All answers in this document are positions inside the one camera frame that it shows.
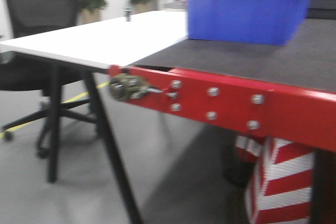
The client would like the black conveyor belt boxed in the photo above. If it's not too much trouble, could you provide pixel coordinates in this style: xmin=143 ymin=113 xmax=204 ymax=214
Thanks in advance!
xmin=134 ymin=19 xmax=335 ymax=92

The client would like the small dark bottle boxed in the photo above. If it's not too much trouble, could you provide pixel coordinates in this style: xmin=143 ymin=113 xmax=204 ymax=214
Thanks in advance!
xmin=125 ymin=9 xmax=132 ymax=22

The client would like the red conveyor frame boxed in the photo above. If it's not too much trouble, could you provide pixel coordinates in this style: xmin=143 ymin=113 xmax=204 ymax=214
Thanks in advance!
xmin=108 ymin=65 xmax=335 ymax=152

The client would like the red white striped post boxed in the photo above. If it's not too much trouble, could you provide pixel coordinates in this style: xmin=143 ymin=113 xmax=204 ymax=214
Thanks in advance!
xmin=235 ymin=135 xmax=315 ymax=223

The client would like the blue bin on conveyor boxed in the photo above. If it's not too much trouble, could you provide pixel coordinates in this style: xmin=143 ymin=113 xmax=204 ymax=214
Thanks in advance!
xmin=187 ymin=0 xmax=310 ymax=45

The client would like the green tensioner knob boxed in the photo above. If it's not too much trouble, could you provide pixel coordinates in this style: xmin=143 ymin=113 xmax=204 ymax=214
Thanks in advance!
xmin=109 ymin=73 xmax=163 ymax=102

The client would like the black office chair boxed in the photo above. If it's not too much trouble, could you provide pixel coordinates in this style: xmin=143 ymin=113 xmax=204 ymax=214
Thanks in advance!
xmin=0 ymin=0 xmax=98 ymax=159

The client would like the white table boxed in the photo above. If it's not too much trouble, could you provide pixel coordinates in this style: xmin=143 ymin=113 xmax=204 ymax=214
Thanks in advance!
xmin=1 ymin=10 xmax=187 ymax=223

